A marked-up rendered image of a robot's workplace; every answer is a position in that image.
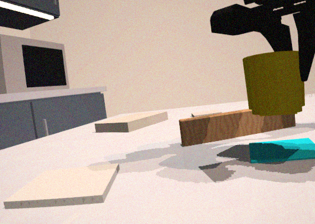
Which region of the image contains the olive-yellow cup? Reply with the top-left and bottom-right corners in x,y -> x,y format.
243,50 -> 305,116

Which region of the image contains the brown wooden bar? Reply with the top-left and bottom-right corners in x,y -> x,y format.
179,109 -> 296,146

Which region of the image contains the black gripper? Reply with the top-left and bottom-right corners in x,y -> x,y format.
210,0 -> 315,82

